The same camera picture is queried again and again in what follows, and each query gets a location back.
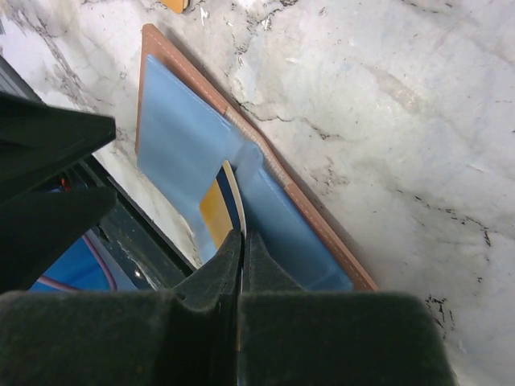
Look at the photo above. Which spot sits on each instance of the gold credit card stack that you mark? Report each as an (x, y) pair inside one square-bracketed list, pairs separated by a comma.
[(177, 6)]

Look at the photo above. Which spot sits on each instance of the single gold card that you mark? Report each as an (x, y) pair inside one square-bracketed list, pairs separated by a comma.
[(222, 208)]

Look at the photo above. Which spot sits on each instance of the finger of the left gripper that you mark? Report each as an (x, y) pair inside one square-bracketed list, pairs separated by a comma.
[(38, 141), (37, 228)]

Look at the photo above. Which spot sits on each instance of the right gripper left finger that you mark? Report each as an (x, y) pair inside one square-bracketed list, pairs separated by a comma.
[(180, 336)]

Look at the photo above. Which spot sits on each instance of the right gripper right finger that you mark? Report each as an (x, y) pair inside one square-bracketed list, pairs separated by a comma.
[(291, 336)]

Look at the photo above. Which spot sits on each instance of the blue plastic bin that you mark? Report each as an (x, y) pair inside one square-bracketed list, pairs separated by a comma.
[(79, 268)]

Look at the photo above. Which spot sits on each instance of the pink leather card holder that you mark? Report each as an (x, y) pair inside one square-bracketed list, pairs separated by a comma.
[(186, 131)]

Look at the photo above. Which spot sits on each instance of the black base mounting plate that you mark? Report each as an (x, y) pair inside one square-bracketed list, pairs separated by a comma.
[(138, 254)]

